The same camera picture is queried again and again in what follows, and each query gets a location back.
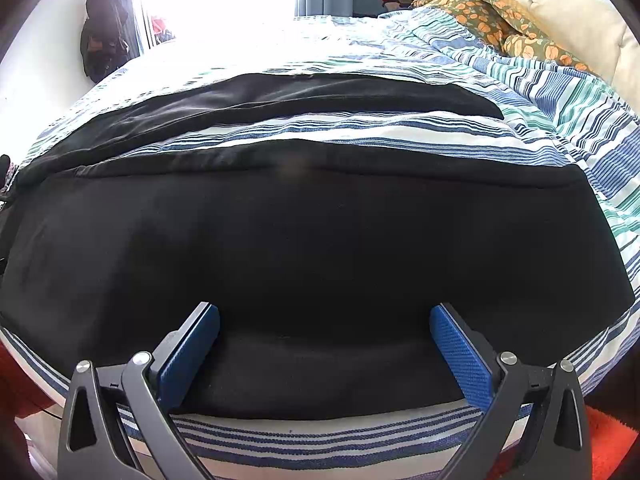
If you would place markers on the floral orange green blanket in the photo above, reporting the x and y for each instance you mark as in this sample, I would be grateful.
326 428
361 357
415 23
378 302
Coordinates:
480 15

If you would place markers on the dark hanging jacket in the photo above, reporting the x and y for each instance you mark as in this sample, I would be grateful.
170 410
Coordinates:
102 30

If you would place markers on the black pants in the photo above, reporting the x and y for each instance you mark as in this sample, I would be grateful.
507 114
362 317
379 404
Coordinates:
320 240

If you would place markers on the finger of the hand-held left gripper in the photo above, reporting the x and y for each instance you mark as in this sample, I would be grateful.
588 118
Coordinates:
4 167

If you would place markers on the small red cloth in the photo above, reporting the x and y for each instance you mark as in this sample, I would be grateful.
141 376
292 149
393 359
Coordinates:
161 27

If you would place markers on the cream padded headboard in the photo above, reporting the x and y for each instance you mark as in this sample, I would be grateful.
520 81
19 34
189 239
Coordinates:
575 15

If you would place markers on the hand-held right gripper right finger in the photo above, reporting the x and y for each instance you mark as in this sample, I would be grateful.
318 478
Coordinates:
457 355

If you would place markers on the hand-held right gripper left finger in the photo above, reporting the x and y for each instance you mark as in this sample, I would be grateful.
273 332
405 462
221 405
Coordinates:
192 355

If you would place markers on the striped bed blanket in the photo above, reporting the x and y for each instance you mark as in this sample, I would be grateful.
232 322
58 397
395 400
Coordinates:
400 130

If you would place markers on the red orange rug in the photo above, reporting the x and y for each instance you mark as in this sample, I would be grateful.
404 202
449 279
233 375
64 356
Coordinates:
20 375

